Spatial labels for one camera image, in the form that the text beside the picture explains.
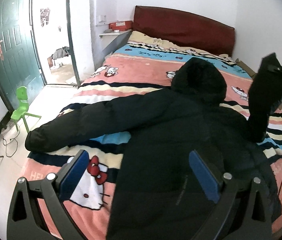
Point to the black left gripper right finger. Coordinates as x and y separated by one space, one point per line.
223 189

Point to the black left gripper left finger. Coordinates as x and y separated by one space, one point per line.
37 210

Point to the striped Hello Kitty blanket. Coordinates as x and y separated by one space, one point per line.
143 65

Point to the white wall shelf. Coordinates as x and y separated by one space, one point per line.
115 33

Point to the green entrance door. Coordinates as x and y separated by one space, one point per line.
18 60

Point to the white wall switch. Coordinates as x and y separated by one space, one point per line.
101 20

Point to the green plastic child chair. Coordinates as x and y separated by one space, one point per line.
22 110

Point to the red box on shelf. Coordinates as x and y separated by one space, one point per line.
121 25

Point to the dark red padded headboard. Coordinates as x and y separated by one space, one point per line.
184 29

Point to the black hooded puffer jacket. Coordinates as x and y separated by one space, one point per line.
157 195

